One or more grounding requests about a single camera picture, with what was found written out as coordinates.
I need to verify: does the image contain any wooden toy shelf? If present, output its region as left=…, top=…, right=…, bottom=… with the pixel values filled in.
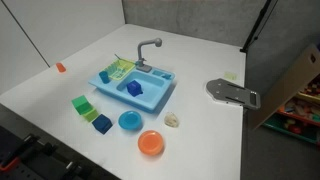
left=249, top=44, right=320, bottom=146

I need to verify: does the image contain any grey toy faucet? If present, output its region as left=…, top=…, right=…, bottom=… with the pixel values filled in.
left=136, top=38, right=163, bottom=73

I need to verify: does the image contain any dark blue cube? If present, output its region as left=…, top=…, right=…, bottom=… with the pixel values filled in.
left=92, top=114, right=113, bottom=134

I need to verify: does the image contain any black tripod pole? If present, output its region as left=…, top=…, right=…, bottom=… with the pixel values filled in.
left=240, top=0, right=279, bottom=53

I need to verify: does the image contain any small orange block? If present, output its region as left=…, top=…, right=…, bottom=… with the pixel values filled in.
left=56, top=63, right=66, bottom=73

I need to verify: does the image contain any black clamp with red handle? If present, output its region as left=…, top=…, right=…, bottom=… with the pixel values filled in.
left=0, top=134, right=39, bottom=172

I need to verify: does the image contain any small blue cup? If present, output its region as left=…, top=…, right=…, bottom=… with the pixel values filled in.
left=99, top=71, right=110, bottom=84

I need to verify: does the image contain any yellow-green dish rack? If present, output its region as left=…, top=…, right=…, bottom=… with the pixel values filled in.
left=104, top=59, right=135, bottom=80

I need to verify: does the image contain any royal blue cube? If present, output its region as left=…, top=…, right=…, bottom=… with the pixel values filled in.
left=126, top=80, right=143, bottom=97

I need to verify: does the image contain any blue plate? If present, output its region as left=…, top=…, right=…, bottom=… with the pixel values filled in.
left=118, top=111, right=142, bottom=130

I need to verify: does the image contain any light blue toy sink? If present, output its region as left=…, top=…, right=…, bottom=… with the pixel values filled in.
left=88, top=67, right=175, bottom=113

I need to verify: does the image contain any pale green sticky note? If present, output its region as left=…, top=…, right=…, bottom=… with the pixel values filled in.
left=224, top=72, right=237, bottom=80

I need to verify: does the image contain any grey metal mounting plate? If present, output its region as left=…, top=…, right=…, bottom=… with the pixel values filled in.
left=205, top=78, right=261, bottom=110

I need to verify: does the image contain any cream seashell toy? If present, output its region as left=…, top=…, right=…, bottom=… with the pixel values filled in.
left=164, top=112, right=179, bottom=128

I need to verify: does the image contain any orange plate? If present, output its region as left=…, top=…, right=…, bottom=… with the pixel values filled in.
left=138, top=130, right=164, bottom=156

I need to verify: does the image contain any lime green cube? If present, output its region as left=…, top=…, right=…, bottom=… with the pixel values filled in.
left=83, top=108, right=99, bottom=122

